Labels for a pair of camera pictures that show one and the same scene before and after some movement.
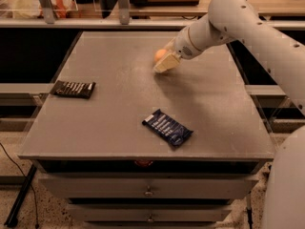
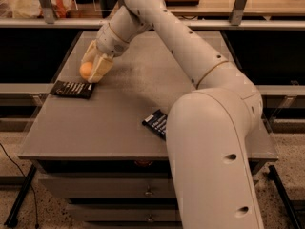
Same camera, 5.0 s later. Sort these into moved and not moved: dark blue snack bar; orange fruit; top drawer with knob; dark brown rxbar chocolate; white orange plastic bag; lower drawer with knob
Moved: orange fruit
Not moved: dark blue snack bar; white orange plastic bag; top drawer with knob; lower drawer with knob; dark brown rxbar chocolate
